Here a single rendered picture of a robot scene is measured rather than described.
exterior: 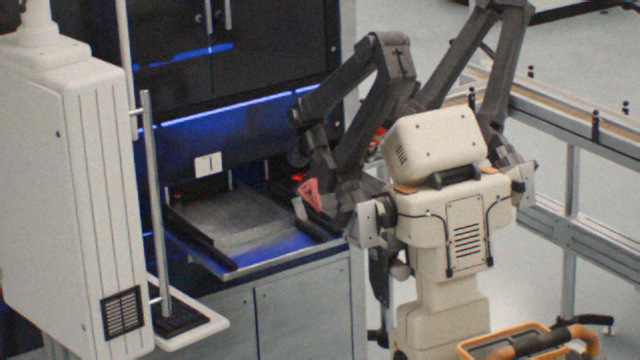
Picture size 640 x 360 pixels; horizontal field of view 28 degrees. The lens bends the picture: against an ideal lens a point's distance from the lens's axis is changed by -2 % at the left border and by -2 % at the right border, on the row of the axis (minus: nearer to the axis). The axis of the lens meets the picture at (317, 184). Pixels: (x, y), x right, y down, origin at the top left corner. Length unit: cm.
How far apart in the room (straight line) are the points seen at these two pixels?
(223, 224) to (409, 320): 78
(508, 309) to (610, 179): 138
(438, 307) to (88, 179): 89
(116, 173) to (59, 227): 20
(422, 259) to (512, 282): 217
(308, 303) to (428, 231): 123
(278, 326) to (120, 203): 120
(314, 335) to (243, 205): 60
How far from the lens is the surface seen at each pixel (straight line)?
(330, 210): 382
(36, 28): 313
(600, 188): 618
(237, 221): 378
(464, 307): 325
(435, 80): 341
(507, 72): 333
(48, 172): 311
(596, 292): 525
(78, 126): 298
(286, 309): 416
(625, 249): 436
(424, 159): 303
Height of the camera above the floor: 246
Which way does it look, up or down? 23 degrees down
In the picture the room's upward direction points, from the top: 3 degrees counter-clockwise
